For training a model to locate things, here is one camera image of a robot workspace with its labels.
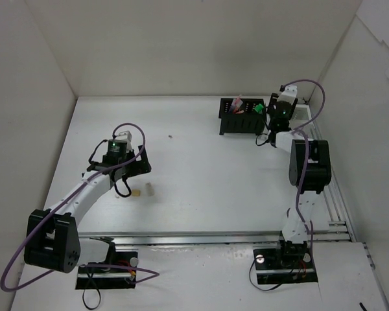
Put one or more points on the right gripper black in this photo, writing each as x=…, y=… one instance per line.
x=273, y=100

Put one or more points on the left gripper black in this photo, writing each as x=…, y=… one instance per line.
x=137, y=162

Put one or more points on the green cap highlighter marker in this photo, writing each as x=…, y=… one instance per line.
x=259, y=108

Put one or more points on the white eraser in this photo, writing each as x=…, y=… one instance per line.
x=149, y=189

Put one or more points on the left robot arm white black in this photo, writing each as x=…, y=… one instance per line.
x=54, y=243

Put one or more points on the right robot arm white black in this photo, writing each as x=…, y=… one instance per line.
x=309, y=173

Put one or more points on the white slotted pen holder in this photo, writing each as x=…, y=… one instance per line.
x=300, y=116

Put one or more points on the black slotted pen holder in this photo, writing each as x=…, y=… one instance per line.
x=248, y=122

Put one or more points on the pink translucent pen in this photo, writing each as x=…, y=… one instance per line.
x=236, y=104

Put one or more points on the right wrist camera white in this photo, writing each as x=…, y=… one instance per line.
x=289, y=94

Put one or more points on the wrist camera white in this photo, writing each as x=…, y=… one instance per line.
x=289, y=94
x=124, y=136

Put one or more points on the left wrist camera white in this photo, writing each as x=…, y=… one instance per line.
x=124, y=136

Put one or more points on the aluminium rail front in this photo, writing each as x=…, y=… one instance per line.
x=188, y=239

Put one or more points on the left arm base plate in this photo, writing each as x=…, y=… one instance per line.
x=110, y=278

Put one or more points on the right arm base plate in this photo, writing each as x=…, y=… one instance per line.
x=278, y=265

